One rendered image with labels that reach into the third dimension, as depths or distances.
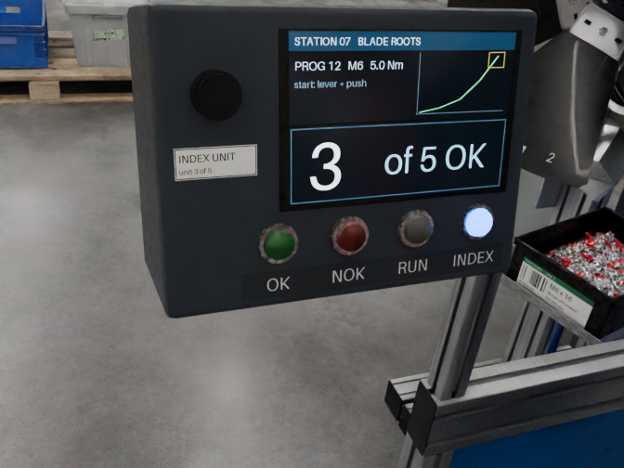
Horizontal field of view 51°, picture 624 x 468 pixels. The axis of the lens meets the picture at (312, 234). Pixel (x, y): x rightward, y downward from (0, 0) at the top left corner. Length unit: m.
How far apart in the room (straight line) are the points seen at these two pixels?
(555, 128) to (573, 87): 0.07
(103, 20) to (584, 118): 2.89
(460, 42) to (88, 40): 3.31
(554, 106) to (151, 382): 1.29
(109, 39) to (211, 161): 3.31
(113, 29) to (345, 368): 2.33
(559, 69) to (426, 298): 1.33
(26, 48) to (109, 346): 2.04
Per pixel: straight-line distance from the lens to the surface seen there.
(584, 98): 1.13
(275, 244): 0.41
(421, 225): 0.45
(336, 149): 0.42
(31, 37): 3.69
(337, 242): 0.43
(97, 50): 3.72
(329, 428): 1.81
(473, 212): 0.48
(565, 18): 1.28
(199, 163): 0.40
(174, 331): 2.07
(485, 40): 0.46
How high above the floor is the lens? 1.35
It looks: 32 degrees down
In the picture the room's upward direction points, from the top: 7 degrees clockwise
